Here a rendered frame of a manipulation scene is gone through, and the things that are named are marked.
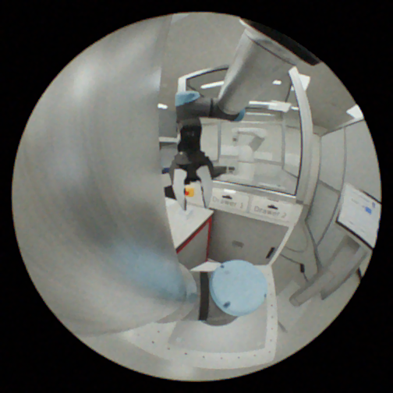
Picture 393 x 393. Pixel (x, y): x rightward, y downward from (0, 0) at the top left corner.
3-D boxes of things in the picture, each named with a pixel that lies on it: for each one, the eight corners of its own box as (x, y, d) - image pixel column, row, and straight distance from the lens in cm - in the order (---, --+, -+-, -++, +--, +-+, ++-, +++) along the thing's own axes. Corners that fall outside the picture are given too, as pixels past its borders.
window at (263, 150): (295, 196, 82) (287, 69, 111) (185, 176, 96) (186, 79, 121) (294, 196, 82) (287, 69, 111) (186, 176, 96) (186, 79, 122)
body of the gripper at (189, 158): (207, 185, 31) (201, 156, 39) (208, 162, 24) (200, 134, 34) (179, 188, 31) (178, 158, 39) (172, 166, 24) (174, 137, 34)
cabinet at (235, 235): (260, 281, 144) (297, 224, 90) (184, 253, 153) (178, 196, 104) (267, 234, 208) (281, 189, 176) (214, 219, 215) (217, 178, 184)
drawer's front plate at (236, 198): (246, 211, 80) (249, 196, 75) (209, 203, 86) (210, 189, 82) (246, 210, 81) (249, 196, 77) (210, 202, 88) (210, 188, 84)
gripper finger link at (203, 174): (217, 212, 25) (206, 180, 29) (221, 200, 20) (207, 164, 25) (204, 216, 25) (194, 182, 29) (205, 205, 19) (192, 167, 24)
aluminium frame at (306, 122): (302, 206, 85) (295, 67, 115) (178, 181, 101) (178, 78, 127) (281, 179, 173) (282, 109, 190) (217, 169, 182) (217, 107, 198)
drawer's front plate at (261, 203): (287, 221, 84) (292, 207, 80) (249, 212, 80) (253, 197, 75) (286, 220, 86) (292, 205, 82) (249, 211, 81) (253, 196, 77)
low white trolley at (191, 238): (178, 303, 122) (156, 264, 52) (137, 270, 149) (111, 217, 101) (207, 265, 141) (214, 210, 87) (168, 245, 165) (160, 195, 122)
